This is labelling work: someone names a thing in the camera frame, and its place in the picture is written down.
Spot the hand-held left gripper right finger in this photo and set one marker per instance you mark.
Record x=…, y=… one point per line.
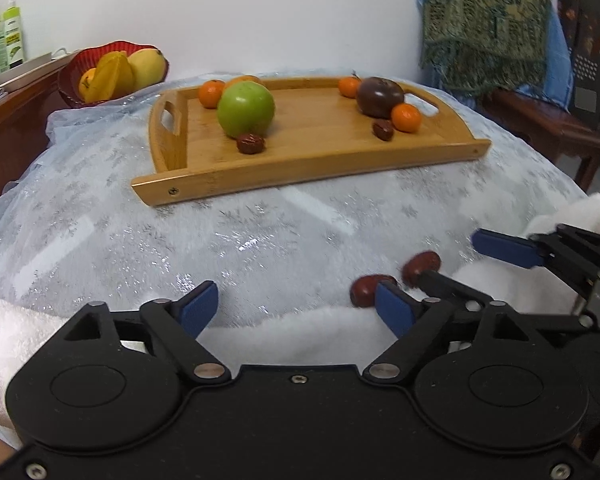
x=394, y=310

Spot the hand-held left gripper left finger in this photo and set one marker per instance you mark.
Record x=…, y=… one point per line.
x=200, y=306

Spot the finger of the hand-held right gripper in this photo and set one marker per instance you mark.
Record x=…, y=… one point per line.
x=505, y=249
x=455, y=290

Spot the red date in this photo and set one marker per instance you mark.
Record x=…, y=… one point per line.
x=250, y=143
x=364, y=288
x=382, y=131
x=422, y=263

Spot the green apple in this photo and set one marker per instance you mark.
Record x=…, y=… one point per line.
x=245, y=109

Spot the mandarin orange with stem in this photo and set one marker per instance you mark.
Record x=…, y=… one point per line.
x=350, y=87

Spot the silver snowflake tablecloth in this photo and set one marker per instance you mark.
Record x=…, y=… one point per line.
x=180, y=240

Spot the white fluffy blanket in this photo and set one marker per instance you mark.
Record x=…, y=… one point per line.
x=290, y=330

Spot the wooden side table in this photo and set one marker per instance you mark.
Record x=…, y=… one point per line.
x=545, y=120

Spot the dark purple tomato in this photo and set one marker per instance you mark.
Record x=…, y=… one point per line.
x=379, y=96

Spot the dull orange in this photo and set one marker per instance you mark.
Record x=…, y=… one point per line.
x=242, y=80

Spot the green patterned fringed cloth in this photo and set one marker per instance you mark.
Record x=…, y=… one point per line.
x=485, y=20

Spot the dark printed box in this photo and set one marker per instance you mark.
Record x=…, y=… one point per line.
x=595, y=35

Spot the yellow mango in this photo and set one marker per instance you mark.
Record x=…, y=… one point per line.
x=147, y=67

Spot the yellow starfruit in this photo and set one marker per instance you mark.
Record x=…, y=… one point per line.
x=111, y=77

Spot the wooden cabinet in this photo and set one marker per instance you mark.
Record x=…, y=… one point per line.
x=10, y=140

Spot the red fruit bowl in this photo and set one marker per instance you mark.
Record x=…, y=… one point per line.
x=72, y=77

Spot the white flat box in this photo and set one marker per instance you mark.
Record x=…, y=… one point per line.
x=20, y=72

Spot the green white bottle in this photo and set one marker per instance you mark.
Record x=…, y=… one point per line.
x=13, y=35

